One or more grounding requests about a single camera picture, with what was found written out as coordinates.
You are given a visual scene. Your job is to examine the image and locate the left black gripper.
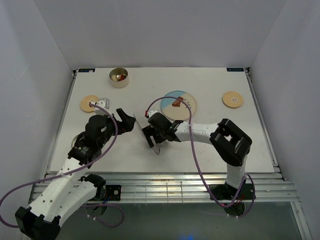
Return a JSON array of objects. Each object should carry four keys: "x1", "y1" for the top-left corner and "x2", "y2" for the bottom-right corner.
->
[{"x1": 98, "y1": 107, "x2": 136, "y2": 147}]

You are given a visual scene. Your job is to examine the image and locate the ceramic food plate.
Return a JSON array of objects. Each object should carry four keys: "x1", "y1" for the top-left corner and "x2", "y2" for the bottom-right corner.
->
[{"x1": 160, "y1": 90, "x2": 197, "y2": 121}]

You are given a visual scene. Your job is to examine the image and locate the meat piece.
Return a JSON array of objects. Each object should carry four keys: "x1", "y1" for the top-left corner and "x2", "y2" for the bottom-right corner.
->
[{"x1": 171, "y1": 96, "x2": 184, "y2": 107}]

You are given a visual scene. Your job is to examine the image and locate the steel lunch bowl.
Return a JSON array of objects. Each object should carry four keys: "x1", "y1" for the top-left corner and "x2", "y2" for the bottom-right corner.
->
[
  {"x1": 71, "y1": 133, "x2": 83, "y2": 148},
  {"x1": 109, "y1": 67, "x2": 130, "y2": 88}
]

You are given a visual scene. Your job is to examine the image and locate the rice ball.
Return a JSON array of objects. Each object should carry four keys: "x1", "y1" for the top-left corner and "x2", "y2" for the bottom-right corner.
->
[{"x1": 111, "y1": 74, "x2": 119, "y2": 82}]

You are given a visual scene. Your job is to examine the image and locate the wooden lid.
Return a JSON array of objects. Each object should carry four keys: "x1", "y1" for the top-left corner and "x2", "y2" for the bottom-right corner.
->
[
  {"x1": 80, "y1": 95, "x2": 99, "y2": 113},
  {"x1": 222, "y1": 91, "x2": 244, "y2": 109}
]

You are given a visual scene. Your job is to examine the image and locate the steel tongs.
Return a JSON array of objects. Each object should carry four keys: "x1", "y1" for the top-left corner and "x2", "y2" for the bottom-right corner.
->
[{"x1": 133, "y1": 114, "x2": 161, "y2": 155}]

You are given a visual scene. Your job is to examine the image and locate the red sausage piece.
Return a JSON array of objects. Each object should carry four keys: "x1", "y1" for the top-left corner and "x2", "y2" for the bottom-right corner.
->
[{"x1": 118, "y1": 74, "x2": 126, "y2": 82}]

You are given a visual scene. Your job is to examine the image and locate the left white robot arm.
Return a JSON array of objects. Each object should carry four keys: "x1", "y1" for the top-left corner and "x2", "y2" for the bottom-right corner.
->
[{"x1": 15, "y1": 108, "x2": 136, "y2": 240}]

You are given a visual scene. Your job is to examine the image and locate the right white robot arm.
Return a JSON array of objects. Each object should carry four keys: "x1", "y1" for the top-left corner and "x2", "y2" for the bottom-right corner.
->
[{"x1": 141, "y1": 110, "x2": 253, "y2": 200}]

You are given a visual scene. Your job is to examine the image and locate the left blue label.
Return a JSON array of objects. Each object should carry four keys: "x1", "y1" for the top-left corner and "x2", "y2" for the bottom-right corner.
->
[{"x1": 78, "y1": 68, "x2": 96, "y2": 73}]

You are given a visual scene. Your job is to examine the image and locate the blue label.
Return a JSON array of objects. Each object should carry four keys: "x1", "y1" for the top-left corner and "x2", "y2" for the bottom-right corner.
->
[
  {"x1": 226, "y1": 67, "x2": 244, "y2": 72},
  {"x1": 78, "y1": 68, "x2": 96, "y2": 73}
]

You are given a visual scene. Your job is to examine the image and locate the right blue label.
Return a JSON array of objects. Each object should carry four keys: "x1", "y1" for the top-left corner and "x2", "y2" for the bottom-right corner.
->
[{"x1": 226, "y1": 67, "x2": 244, "y2": 72}]

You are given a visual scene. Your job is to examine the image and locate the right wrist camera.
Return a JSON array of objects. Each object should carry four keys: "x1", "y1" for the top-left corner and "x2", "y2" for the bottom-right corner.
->
[{"x1": 144, "y1": 109, "x2": 158, "y2": 119}]

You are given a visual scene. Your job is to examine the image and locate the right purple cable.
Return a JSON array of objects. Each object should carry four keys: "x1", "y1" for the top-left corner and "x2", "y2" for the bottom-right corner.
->
[{"x1": 143, "y1": 96, "x2": 257, "y2": 219}]

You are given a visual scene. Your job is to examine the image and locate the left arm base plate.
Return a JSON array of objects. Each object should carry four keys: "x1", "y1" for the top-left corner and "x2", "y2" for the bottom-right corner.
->
[{"x1": 93, "y1": 185, "x2": 122, "y2": 203}]

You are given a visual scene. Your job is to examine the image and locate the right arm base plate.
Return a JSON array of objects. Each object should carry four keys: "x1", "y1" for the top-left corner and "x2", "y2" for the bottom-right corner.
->
[{"x1": 209, "y1": 183, "x2": 255, "y2": 201}]

